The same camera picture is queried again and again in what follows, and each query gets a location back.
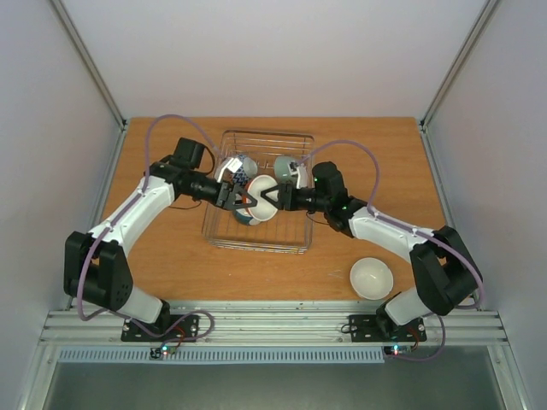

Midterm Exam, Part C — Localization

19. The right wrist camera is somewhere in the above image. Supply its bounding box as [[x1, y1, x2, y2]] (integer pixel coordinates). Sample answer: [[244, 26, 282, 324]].
[[289, 161, 309, 189]]

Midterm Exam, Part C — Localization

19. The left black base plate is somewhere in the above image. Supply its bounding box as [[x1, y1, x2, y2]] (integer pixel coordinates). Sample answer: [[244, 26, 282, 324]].
[[121, 314, 200, 343]]

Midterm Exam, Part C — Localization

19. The right circuit board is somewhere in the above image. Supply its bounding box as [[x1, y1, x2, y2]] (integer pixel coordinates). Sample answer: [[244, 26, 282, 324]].
[[384, 344, 414, 356]]

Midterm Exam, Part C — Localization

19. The purple cable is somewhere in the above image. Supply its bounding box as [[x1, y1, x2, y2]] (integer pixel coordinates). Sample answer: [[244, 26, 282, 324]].
[[76, 114, 223, 343], [298, 139, 486, 362]]

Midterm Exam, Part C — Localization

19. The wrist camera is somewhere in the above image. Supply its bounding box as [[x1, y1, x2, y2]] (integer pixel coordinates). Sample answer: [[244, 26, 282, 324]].
[[289, 161, 309, 189], [214, 156, 243, 182]]

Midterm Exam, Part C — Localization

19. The red patterned bowl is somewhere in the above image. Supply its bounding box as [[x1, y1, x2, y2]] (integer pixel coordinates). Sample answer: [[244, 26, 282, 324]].
[[224, 154, 258, 187]]

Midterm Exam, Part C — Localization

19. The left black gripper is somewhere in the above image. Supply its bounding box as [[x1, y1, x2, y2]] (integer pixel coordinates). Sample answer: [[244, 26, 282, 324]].
[[185, 173, 258, 212]]

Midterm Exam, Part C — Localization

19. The metal wire dish rack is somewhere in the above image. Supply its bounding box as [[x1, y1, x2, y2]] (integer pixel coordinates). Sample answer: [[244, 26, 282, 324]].
[[203, 129, 314, 254]]

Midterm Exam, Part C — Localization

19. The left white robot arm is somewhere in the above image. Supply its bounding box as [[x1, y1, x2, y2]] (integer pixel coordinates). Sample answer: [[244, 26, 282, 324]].
[[63, 138, 256, 340]]

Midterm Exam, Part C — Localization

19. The aluminium rail frame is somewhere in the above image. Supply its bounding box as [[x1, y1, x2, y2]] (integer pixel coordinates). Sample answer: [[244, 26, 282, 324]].
[[38, 300, 509, 347]]

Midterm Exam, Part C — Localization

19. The teal ceramic bowl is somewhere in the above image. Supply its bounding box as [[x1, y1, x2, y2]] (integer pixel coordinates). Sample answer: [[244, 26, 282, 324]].
[[273, 155, 300, 182]]

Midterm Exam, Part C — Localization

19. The grey slotted cable duct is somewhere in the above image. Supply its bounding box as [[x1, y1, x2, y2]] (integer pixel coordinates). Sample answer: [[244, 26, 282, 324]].
[[58, 346, 385, 366]]

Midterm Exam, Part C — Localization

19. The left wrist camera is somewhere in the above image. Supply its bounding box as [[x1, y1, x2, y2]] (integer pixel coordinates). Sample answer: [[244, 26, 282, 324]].
[[214, 156, 243, 182]]

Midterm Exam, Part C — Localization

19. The white bowl black outside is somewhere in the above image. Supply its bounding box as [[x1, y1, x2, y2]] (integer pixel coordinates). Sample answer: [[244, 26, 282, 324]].
[[232, 208, 261, 226]]

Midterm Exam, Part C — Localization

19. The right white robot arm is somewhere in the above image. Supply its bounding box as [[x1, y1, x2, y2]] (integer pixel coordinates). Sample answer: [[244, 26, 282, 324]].
[[257, 161, 484, 340]]

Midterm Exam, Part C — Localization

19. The circuit board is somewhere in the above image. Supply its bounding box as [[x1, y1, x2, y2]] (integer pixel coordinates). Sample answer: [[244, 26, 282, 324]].
[[149, 346, 177, 360], [384, 344, 414, 356]]

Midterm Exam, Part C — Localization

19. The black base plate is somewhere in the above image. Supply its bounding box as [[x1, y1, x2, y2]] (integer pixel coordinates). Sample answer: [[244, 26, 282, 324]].
[[341, 314, 427, 343], [121, 314, 200, 343]]

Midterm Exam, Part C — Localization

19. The left circuit board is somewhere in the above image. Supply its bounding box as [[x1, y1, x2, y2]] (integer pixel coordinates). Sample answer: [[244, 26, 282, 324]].
[[149, 346, 177, 360]]

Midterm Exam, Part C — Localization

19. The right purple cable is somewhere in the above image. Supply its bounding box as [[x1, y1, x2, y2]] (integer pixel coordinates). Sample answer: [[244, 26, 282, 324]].
[[298, 139, 486, 362]]

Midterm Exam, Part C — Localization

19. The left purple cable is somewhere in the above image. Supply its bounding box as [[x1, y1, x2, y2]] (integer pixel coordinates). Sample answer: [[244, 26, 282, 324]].
[[76, 114, 223, 343]]

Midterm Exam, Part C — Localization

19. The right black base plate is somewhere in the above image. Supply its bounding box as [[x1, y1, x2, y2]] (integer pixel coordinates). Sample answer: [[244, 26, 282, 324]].
[[341, 314, 427, 343]]

